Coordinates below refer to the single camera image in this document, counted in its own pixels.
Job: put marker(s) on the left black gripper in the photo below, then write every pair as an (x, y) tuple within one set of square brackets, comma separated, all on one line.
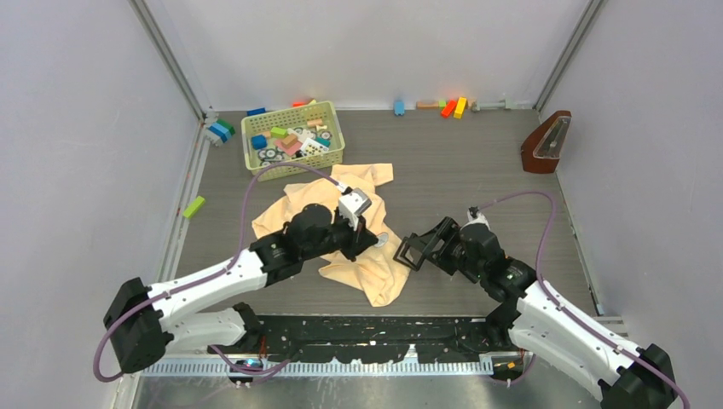
[(357, 239)]

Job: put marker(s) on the lime green block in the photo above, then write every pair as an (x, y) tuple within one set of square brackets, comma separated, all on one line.
[(193, 207)]

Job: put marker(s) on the blue block behind basket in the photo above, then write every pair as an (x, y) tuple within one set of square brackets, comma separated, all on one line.
[(257, 111)]

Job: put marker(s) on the green block in basket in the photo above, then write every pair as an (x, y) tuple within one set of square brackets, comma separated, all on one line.
[(278, 132)]

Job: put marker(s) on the blue green stacked blocks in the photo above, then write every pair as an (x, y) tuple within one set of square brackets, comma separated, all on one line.
[(219, 132)]

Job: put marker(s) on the yellow block at wall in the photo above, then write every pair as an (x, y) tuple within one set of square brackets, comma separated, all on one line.
[(460, 107)]

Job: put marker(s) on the tan wooden block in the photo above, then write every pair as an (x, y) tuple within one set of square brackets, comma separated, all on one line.
[(427, 105)]

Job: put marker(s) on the pink block in basket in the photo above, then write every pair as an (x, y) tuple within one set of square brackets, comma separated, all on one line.
[(289, 150)]

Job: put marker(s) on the black square frame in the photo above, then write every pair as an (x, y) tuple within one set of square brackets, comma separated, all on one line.
[(413, 251)]

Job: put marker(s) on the brown metronome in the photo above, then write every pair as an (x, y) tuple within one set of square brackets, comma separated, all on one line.
[(540, 152)]

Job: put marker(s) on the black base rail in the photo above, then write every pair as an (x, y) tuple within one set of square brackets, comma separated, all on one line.
[(373, 339)]

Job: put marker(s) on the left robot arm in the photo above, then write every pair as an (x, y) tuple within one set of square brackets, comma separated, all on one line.
[(144, 322)]

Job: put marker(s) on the round white brooch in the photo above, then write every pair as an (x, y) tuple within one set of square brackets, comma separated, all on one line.
[(382, 239)]

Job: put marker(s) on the orange block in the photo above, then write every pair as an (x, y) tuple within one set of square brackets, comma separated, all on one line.
[(448, 109)]

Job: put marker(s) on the blue cube in basket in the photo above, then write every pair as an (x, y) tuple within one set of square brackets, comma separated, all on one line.
[(259, 142)]

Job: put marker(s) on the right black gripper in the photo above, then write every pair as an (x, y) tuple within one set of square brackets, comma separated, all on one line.
[(448, 230)]

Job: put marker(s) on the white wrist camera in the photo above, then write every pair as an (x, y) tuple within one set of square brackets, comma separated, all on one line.
[(475, 216), (352, 203)]

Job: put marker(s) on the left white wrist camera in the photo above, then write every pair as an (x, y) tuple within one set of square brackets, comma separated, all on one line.
[(352, 203)]

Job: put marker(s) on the green plastic basket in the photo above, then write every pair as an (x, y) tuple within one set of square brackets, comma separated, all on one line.
[(315, 125)]

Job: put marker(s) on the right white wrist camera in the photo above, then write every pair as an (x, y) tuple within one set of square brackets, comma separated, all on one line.
[(475, 216)]

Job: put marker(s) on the light blue block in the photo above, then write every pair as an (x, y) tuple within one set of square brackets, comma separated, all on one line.
[(399, 108)]

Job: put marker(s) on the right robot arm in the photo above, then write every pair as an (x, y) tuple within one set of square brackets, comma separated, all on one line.
[(533, 316)]

